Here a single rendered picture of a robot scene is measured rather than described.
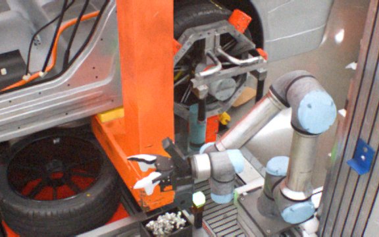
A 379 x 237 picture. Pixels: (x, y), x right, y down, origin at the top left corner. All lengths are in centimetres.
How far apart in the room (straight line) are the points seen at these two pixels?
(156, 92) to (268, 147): 170
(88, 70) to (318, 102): 132
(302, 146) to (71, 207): 127
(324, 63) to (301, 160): 301
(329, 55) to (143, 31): 309
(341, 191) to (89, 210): 125
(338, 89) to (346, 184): 252
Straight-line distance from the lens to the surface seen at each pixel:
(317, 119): 158
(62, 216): 255
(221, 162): 162
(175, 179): 161
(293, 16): 304
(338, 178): 191
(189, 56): 275
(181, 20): 262
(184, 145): 320
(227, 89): 265
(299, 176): 175
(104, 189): 261
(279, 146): 366
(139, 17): 187
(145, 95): 204
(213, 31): 262
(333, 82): 443
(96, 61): 254
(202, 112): 253
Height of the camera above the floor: 232
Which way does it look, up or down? 37 degrees down
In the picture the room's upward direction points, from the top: 1 degrees clockwise
